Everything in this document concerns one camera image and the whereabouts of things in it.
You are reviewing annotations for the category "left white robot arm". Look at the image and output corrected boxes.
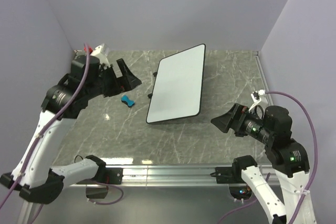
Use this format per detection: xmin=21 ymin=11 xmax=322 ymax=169
xmin=1 ymin=56 xmax=142 ymax=205

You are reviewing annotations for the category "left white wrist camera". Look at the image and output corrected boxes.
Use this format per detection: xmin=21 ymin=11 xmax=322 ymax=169
xmin=84 ymin=44 xmax=111 ymax=67

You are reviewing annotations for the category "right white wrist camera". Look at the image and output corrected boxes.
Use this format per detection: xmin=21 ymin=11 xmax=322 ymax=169
xmin=249 ymin=90 xmax=268 ymax=112

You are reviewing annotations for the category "blue whiteboard eraser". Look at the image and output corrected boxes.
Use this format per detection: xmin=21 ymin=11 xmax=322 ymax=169
xmin=121 ymin=95 xmax=135 ymax=108

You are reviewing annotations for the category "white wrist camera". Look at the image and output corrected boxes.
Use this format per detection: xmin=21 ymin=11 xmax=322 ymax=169
xmin=249 ymin=90 xmax=268 ymax=112
xmin=84 ymin=44 xmax=111 ymax=67

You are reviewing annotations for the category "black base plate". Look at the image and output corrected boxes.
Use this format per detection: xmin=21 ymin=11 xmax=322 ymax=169
xmin=101 ymin=167 xmax=123 ymax=185
xmin=210 ymin=166 xmax=240 ymax=184

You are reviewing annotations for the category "aluminium mounting rail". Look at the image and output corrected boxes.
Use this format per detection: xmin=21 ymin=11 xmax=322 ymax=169
xmin=51 ymin=165 xmax=279 ymax=187

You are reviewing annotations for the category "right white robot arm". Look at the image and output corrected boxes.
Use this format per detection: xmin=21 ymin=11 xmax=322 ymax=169
xmin=211 ymin=103 xmax=317 ymax=223

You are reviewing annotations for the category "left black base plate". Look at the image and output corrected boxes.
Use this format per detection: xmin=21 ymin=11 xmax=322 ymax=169
xmin=101 ymin=167 xmax=123 ymax=185

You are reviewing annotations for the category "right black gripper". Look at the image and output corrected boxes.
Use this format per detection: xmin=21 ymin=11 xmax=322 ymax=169
xmin=211 ymin=100 xmax=273 ymax=142

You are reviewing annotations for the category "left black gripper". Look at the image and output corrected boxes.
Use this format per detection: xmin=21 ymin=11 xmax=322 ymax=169
xmin=86 ymin=58 xmax=142 ymax=99

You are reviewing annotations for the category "white whiteboard black frame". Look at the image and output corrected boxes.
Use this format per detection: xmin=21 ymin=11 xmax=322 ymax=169
xmin=146 ymin=44 xmax=206 ymax=124

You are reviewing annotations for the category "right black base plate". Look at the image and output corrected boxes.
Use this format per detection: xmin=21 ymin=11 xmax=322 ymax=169
xmin=210 ymin=166 xmax=240 ymax=184

